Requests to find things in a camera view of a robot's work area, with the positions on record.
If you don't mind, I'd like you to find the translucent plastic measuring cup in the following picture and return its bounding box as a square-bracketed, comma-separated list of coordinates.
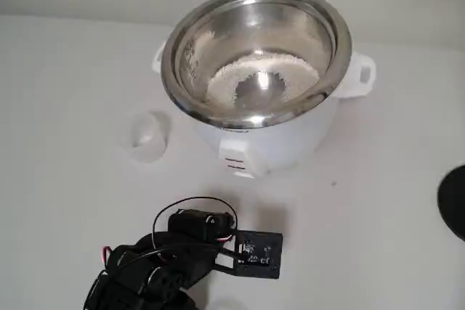
[129, 110, 171, 164]

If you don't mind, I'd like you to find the white uncooked rice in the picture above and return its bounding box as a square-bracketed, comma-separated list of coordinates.
[205, 52, 320, 111]

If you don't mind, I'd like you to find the white electric rice cooker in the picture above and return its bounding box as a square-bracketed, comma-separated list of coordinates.
[151, 0, 377, 180]

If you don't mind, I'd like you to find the stainless steel inner pot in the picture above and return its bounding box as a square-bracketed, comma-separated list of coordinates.
[170, 0, 341, 126]

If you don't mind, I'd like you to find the black round object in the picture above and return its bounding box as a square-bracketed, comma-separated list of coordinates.
[435, 165, 465, 242]

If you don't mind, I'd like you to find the black camera board with mount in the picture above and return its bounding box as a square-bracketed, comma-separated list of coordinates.
[212, 229, 284, 281]

